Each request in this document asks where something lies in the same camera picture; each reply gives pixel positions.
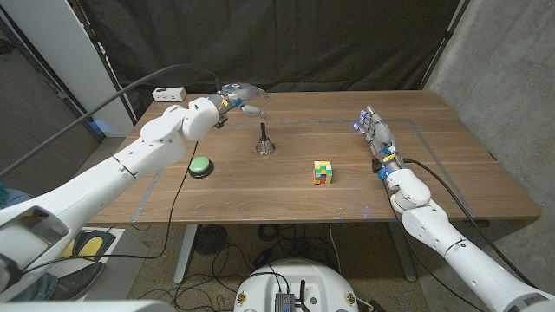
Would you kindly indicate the grey table leg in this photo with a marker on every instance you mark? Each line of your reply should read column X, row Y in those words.
column 403, row 255

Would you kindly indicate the black backdrop stand pole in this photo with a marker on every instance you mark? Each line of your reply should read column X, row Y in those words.
column 447, row 37
column 102, row 56

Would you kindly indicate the green push button black base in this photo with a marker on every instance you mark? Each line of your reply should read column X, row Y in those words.
column 200, row 164

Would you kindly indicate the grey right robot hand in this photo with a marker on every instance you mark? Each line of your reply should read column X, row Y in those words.
column 381, row 136

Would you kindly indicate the white power strip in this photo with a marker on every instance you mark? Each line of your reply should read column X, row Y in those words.
column 169, row 94

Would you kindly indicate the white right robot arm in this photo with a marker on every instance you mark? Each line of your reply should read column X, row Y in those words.
column 433, row 229

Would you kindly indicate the grey electronics box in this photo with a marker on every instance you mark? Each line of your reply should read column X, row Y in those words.
column 285, row 303

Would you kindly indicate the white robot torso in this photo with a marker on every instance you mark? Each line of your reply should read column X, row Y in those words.
column 295, row 277

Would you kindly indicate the white table leg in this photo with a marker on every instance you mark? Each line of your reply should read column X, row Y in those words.
column 186, row 255

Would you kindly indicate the white floor platform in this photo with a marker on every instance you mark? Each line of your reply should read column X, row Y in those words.
column 126, row 260

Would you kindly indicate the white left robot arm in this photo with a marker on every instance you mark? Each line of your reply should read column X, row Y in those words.
column 130, row 156

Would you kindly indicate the black backdrop cloth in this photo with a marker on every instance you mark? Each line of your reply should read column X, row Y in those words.
column 282, row 43

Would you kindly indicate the multicoloured puzzle cube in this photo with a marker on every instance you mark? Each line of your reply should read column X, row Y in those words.
column 323, row 172

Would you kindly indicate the black power adapter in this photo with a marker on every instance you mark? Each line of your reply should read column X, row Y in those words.
column 262, row 258

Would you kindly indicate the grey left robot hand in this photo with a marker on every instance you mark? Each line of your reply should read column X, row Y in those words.
column 240, row 92

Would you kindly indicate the white board panel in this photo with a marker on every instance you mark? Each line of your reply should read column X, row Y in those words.
column 65, row 43

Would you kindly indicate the round black fan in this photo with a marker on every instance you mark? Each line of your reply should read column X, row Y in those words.
column 210, row 240

